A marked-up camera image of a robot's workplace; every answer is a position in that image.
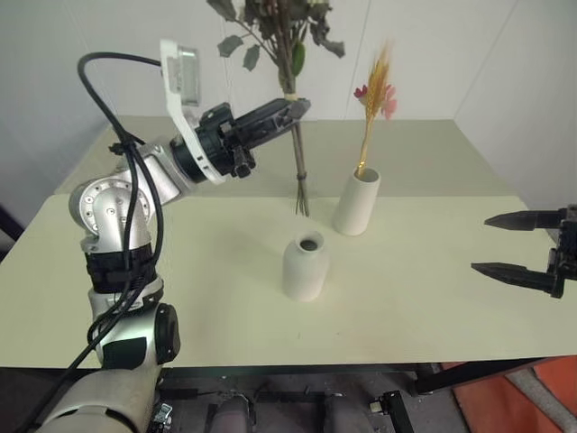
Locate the yellow and pink flower bouquet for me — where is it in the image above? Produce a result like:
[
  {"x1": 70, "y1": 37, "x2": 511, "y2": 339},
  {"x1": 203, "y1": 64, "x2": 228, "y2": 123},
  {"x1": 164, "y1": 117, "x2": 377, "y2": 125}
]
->
[{"x1": 353, "y1": 39, "x2": 398, "y2": 180}]

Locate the dried green leaf bouquet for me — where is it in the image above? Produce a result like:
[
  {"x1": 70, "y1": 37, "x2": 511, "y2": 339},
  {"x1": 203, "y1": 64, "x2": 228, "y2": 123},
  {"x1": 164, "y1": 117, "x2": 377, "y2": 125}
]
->
[{"x1": 206, "y1": 0, "x2": 348, "y2": 218}]

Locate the dark rounded shape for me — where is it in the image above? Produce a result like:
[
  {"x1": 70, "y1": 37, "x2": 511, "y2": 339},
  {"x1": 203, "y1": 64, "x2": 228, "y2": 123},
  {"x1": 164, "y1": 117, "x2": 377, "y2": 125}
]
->
[{"x1": 215, "y1": 399, "x2": 250, "y2": 433}]

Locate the tall white cylinder vase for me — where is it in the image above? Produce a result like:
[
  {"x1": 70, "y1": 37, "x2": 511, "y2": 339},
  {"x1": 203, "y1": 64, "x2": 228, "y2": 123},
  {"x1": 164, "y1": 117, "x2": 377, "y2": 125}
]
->
[{"x1": 332, "y1": 167, "x2": 382, "y2": 237}]

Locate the black bracket with white block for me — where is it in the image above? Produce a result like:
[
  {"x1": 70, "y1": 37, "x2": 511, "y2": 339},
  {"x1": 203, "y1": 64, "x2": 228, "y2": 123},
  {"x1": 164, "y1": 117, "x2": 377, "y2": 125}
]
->
[{"x1": 369, "y1": 390, "x2": 405, "y2": 433}]

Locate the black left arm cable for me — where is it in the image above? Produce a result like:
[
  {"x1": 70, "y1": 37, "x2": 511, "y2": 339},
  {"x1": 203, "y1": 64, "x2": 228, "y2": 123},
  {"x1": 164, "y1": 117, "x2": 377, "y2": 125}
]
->
[{"x1": 17, "y1": 51, "x2": 166, "y2": 433}]

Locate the dark blue furniture edge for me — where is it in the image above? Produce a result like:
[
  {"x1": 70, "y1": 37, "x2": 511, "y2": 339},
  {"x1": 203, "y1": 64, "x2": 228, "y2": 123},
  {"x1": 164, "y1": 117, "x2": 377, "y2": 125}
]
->
[{"x1": 0, "y1": 205, "x2": 24, "y2": 263}]

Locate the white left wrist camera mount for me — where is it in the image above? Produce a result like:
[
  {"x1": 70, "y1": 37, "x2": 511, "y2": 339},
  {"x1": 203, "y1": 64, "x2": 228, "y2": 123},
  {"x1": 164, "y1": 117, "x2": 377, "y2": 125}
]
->
[{"x1": 159, "y1": 39, "x2": 226, "y2": 187}]

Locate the black table frame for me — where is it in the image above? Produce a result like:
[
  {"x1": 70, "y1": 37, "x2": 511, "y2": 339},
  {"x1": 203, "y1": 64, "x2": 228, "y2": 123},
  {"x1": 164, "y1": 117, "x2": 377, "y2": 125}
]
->
[{"x1": 412, "y1": 346, "x2": 577, "y2": 398}]

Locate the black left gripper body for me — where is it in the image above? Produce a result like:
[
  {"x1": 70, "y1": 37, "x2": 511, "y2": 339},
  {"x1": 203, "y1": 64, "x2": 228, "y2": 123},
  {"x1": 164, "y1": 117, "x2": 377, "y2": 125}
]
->
[{"x1": 196, "y1": 102, "x2": 257, "y2": 180}]

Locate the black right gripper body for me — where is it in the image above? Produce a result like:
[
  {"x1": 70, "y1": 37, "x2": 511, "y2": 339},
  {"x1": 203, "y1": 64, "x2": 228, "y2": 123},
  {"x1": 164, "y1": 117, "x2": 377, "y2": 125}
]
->
[{"x1": 545, "y1": 205, "x2": 577, "y2": 284}]

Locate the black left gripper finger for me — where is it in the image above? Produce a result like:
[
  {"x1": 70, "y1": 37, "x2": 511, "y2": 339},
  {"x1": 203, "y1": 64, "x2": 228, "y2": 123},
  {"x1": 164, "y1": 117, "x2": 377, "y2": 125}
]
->
[
  {"x1": 236, "y1": 115, "x2": 303, "y2": 148},
  {"x1": 230, "y1": 98, "x2": 313, "y2": 136}
]

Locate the small metal clamp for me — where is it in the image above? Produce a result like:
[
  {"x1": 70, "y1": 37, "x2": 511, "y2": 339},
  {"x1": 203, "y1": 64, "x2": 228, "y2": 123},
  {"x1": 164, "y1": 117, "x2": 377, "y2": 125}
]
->
[{"x1": 151, "y1": 402, "x2": 175, "y2": 433}]

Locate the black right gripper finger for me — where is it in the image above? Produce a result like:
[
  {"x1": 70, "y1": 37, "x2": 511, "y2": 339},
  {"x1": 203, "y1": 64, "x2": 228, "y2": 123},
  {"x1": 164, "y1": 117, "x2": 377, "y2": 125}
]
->
[
  {"x1": 470, "y1": 262, "x2": 565, "y2": 299},
  {"x1": 483, "y1": 208, "x2": 562, "y2": 233}
]

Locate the short white bottle vase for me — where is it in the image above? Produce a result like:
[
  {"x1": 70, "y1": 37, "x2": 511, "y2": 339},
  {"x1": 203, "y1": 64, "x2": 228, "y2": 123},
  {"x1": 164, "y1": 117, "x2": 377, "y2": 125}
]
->
[{"x1": 281, "y1": 230, "x2": 329, "y2": 303}]

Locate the orange panel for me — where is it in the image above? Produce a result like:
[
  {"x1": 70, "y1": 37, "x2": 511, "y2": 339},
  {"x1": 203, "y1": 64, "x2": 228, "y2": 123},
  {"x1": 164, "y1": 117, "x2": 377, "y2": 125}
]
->
[{"x1": 453, "y1": 358, "x2": 577, "y2": 433}]

